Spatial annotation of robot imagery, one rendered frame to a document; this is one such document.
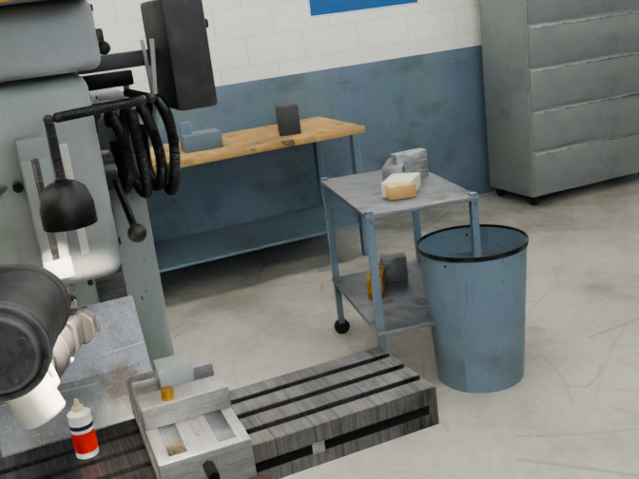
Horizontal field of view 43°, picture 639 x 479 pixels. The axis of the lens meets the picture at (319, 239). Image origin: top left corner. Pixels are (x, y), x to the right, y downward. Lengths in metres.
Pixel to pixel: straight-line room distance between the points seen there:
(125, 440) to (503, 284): 2.15
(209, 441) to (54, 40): 0.65
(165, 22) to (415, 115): 4.92
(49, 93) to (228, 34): 4.58
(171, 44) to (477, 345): 2.25
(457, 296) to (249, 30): 3.04
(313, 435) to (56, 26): 0.80
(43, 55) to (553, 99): 5.32
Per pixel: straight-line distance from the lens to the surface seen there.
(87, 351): 1.77
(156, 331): 1.84
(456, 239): 3.74
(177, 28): 1.57
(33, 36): 1.21
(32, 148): 1.21
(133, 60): 1.64
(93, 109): 1.15
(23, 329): 0.80
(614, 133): 6.69
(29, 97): 1.24
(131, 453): 1.50
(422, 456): 3.18
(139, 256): 1.78
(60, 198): 1.10
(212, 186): 5.81
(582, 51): 6.41
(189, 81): 1.58
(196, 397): 1.40
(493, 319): 3.43
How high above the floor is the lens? 1.69
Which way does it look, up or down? 16 degrees down
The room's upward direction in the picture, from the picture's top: 7 degrees counter-clockwise
